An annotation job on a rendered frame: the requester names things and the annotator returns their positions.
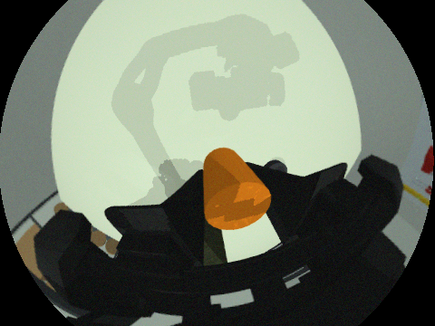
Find orange knob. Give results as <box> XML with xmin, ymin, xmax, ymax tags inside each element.
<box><xmin>203</xmin><ymin>148</ymin><xmax>271</xmax><ymax>229</ymax></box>

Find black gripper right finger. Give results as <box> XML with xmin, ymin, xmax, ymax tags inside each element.
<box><xmin>246</xmin><ymin>162</ymin><xmax>348</xmax><ymax>245</ymax></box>

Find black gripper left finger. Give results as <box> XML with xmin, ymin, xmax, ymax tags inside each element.
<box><xmin>104</xmin><ymin>170</ymin><xmax>206</xmax><ymax>267</ymax></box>

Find black round pedestal with silver shaft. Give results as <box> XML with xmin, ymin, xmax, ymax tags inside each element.
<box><xmin>264</xmin><ymin>160</ymin><xmax>287</xmax><ymax>173</ymax></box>

